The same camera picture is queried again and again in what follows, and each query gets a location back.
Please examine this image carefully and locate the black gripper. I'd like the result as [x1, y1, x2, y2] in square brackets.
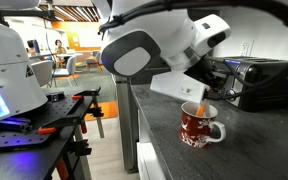
[185, 56, 232, 100]

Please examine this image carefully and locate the yellow orange marker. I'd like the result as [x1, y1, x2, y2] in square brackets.
[195, 105, 206, 117]

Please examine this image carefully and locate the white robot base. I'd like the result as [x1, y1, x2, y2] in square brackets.
[0, 23, 47, 120]

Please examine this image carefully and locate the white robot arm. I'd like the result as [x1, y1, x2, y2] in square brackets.
[91, 0, 231, 103]

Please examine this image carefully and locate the red floral mug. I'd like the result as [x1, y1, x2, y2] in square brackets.
[179, 102, 226, 148]

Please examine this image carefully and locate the black four-slot toaster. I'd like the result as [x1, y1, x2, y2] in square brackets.
[213, 55, 288, 113]

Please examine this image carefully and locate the white office chair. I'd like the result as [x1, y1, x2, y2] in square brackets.
[52, 56, 76, 84]

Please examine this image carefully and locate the seated person in background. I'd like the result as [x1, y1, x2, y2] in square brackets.
[55, 39, 67, 68]

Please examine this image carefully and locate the black perforated mounting board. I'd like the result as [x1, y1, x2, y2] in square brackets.
[0, 91, 103, 152]

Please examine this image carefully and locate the white wall outlet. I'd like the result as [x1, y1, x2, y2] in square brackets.
[240, 41, 254, 57]

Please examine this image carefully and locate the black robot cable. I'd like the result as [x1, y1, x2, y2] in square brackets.
[97, 0, 288, 101]

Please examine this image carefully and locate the right orange-handled clamp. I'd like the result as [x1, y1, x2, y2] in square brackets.
[71, 88, 101, 99]

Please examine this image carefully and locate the orange-handled clamp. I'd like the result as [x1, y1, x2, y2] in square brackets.
[71, 88, 101, 99]
[38, 115, 87, 134]

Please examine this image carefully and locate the left orange-handled clamp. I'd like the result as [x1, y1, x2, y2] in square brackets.
[38, 115, 87, 134]

